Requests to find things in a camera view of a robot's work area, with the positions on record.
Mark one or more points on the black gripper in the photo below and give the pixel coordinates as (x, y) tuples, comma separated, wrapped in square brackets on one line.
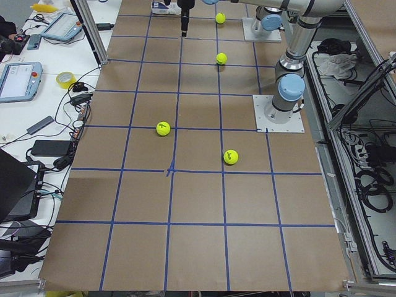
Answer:
[(185, 4)]

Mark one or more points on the clear tennis ball can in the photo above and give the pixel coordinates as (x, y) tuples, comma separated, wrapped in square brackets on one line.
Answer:
[(161, 8)]

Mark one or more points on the tennis ball far end row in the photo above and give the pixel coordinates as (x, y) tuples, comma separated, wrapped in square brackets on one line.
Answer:
[(220, 18)]

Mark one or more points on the tennis ball middle of row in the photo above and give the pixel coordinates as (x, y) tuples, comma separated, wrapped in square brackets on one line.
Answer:
[(221, 58)]

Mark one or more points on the tennis ball near table centre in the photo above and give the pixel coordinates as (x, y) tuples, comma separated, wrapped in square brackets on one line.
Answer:
[(163, 128)]

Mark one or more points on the tennis ball near base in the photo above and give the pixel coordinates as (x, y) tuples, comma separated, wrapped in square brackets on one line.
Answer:
[(230, 157)]

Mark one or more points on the far blue teach pendant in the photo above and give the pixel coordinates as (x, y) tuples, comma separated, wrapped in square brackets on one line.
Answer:
[(63, 28)]

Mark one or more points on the blue teach pendant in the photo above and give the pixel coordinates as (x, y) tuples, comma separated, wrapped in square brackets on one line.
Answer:
[(63, 28), (20, 81)]

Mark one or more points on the yellow tape roll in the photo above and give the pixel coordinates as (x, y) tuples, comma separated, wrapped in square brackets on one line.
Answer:
[(65, 79)]

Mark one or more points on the white crumpled cloth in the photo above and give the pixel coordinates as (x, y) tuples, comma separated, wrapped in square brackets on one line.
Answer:
[(338, 66)]

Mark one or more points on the grey usb hub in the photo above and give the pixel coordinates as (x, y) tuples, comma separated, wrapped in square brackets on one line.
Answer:
[(40, 125)]

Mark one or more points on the near blue teach pendant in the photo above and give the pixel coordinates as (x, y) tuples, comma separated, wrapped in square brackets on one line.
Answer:
[(20, 81)]

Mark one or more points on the black power adapter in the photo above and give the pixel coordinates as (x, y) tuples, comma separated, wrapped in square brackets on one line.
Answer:
[(50, 148)]

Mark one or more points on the black laptop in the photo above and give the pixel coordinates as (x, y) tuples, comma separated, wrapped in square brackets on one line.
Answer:
[(20, 185)]

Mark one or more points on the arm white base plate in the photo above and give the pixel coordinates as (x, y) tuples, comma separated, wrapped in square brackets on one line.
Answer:
[(265, 37), (269, 119)]

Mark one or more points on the aluminium frame post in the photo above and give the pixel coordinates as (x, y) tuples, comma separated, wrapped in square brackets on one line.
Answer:
[(84, 15)]

